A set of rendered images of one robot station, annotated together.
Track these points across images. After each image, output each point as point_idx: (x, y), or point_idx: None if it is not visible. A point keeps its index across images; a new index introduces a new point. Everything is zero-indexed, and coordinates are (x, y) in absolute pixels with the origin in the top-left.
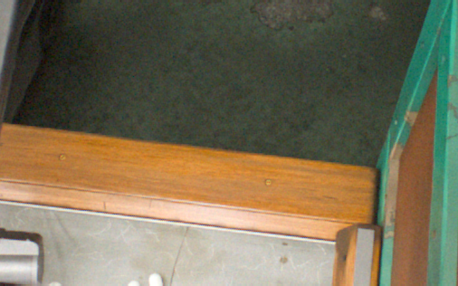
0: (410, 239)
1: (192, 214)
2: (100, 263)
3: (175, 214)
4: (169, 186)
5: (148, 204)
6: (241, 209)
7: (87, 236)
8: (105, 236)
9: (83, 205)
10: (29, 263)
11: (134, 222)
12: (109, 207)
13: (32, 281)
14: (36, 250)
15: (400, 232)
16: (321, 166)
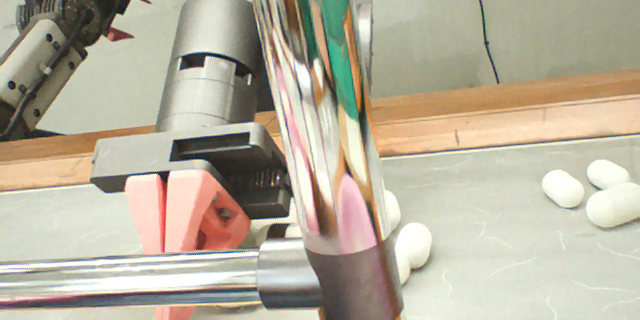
0: None
1: (634, 117)
2: (468, 187)
3: (597, 123)
4: (573, 94)
5: (541, 118)
6: None
7: (431, 171)
8: (466, 166)
9: (418, 146)
10: (355, 5)
11: (517, 150)
12: (465, 139)
13: (360, 30)
14: None
15: None
16: None
